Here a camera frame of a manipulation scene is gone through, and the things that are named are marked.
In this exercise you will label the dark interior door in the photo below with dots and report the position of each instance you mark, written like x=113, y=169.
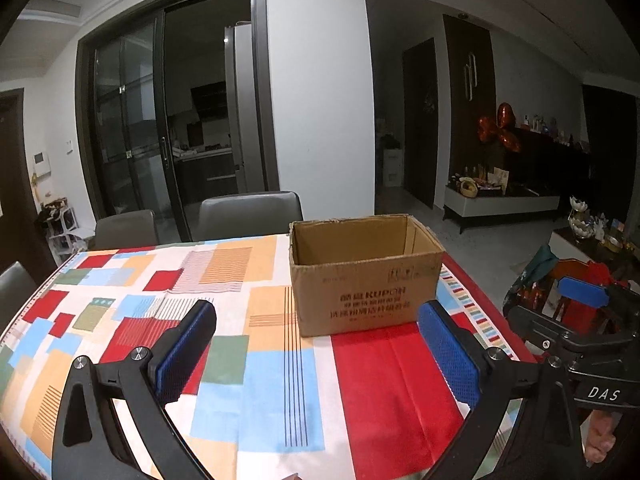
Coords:
x=421, y=125

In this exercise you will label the person's right hand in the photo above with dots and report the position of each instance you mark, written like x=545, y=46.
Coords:
x=600, y=441

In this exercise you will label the dark wooden door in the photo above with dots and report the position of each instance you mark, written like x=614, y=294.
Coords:
x=17, y=185

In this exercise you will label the white storage rack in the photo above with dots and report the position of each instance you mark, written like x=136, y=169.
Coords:
x=62, y=230

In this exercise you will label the wooden chair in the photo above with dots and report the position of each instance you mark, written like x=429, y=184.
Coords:
x=545, y=300

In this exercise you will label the black range hood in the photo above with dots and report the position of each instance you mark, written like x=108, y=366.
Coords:
x=210, y=101

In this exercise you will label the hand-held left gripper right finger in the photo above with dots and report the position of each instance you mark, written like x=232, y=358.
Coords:
x=450, y=357

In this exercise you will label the kitchen counter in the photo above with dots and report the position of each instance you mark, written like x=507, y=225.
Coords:
x=205, y=175

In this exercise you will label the red garment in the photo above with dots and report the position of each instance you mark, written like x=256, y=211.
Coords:
x=599, y=274

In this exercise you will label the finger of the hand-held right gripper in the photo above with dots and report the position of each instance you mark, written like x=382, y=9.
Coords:
x=582, y=291
x=560, y=330

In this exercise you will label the green garment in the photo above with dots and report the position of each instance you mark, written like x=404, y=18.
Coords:
x=539, y=265

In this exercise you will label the white low cabinet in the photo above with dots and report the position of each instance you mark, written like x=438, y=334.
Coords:
x=500, y=207

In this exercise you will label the dark framed glass sliding door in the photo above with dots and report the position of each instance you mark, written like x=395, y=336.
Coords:
x=130, y=130

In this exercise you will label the grey leather dining chair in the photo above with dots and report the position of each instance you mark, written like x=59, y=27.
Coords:
x=250, y=217
x=17, y=295
x=127, y=230

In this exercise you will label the tall dark cabinet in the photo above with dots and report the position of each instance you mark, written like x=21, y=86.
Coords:
x=470, y=100

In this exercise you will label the woven basket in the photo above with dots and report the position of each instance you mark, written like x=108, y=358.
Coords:
x=469, y=188

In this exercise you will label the white wall intercom panel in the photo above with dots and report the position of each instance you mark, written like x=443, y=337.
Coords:
x=41, y=164

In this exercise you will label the brown cardboard box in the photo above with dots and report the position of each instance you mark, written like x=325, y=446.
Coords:
x=360, y=290

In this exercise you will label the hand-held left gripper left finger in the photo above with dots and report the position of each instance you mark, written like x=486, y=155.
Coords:
x=182, y=352

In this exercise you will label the colourful patchwork tablecloth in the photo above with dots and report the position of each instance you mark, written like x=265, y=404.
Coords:
x=350, y=400

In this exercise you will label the dark coffee table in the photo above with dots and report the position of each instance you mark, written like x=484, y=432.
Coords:
x=590, y=250

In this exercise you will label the dark sideboard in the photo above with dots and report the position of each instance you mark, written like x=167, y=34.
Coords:
x=550, y=165

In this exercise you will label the white box by wall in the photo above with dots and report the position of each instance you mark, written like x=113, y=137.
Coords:
x=393, y=167

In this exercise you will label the red foil balloons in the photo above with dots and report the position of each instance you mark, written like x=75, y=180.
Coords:
x=497, y=127

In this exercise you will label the white gold swan ornament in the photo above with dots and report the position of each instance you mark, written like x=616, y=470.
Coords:
x=580, y=217

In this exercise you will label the row of small ornaments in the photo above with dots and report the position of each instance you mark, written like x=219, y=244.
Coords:
x=550, y=127

